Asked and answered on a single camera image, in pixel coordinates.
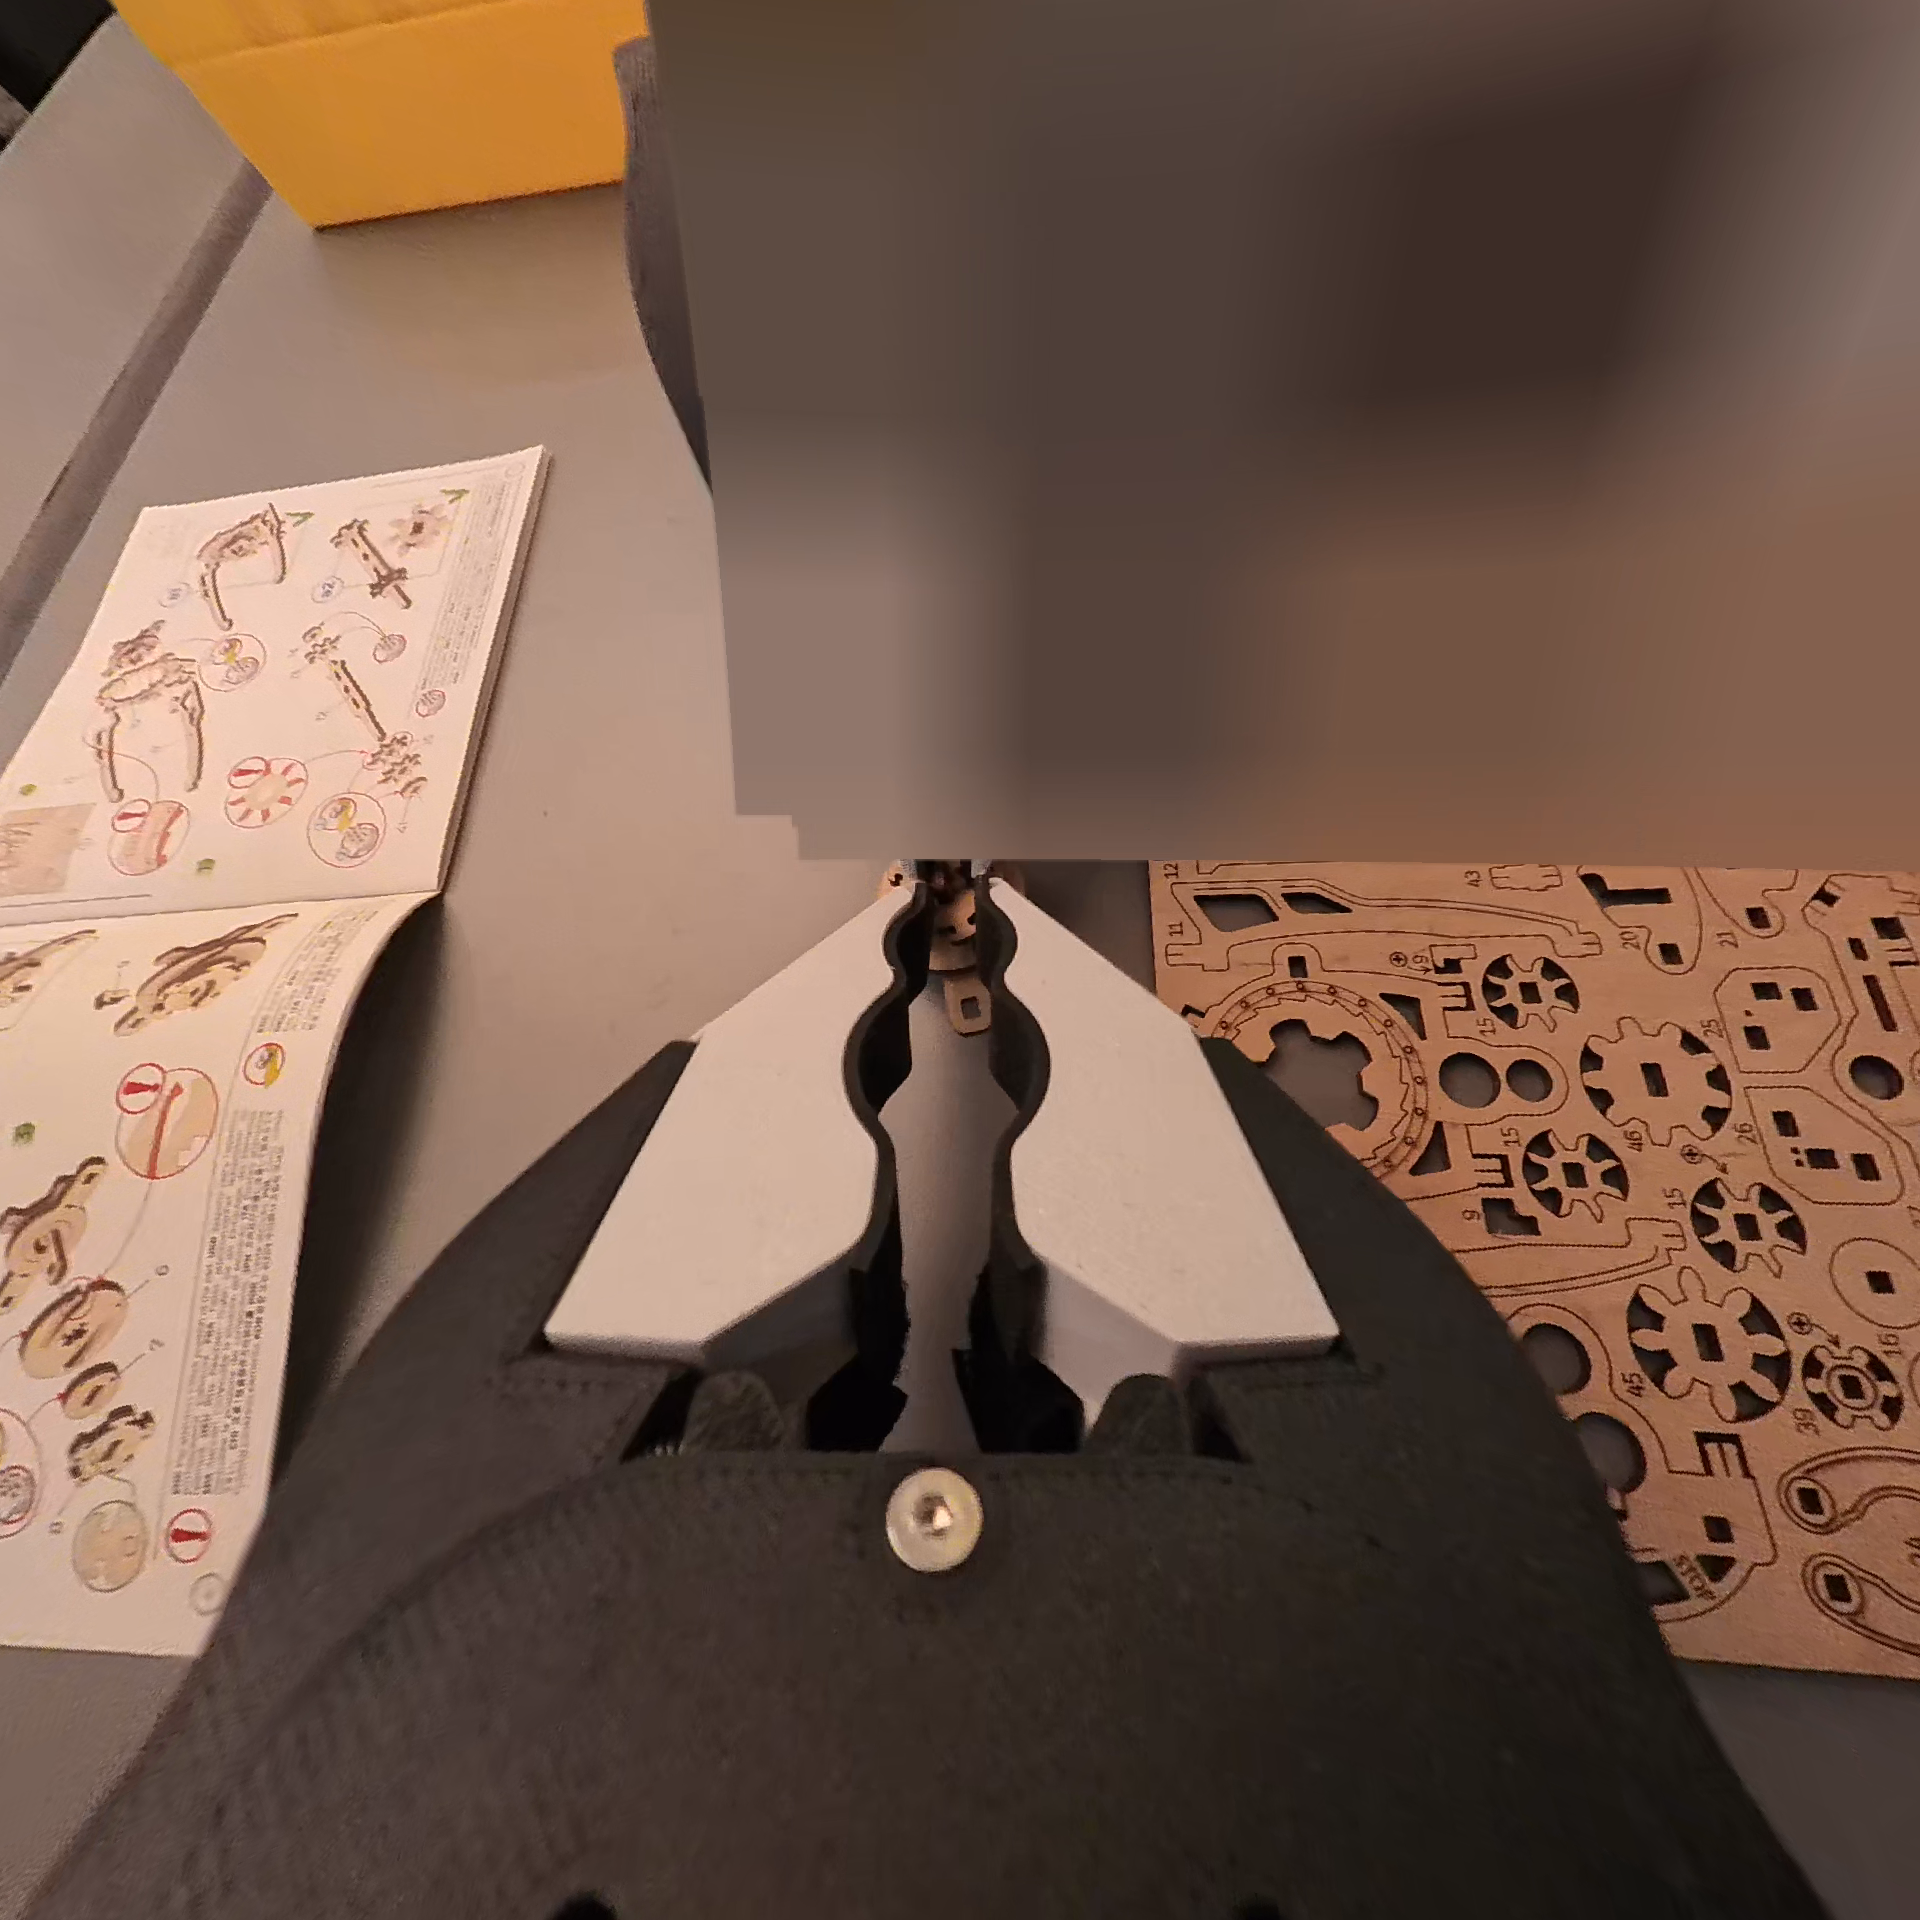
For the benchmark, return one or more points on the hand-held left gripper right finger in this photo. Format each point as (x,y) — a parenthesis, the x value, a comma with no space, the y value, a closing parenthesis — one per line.
(1170,1202)

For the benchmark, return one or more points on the laser-cut wooden parts sheet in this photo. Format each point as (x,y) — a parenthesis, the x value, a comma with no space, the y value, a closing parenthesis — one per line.
(1634,1245)

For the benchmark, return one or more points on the yellow cardboard box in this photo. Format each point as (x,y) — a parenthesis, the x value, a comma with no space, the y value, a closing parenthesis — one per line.
(421,106)

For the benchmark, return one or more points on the slotted wooden rod part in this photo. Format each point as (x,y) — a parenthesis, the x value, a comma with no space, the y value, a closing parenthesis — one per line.
(972,1010)

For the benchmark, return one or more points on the open instruction booklet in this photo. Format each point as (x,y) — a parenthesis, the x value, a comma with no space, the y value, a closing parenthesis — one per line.
(389,675)

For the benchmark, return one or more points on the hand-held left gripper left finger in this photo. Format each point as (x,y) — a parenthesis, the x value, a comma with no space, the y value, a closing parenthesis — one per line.
(720,1202)

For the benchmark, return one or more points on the round wooden gear part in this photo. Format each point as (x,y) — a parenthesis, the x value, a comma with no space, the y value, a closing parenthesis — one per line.
(949,933)

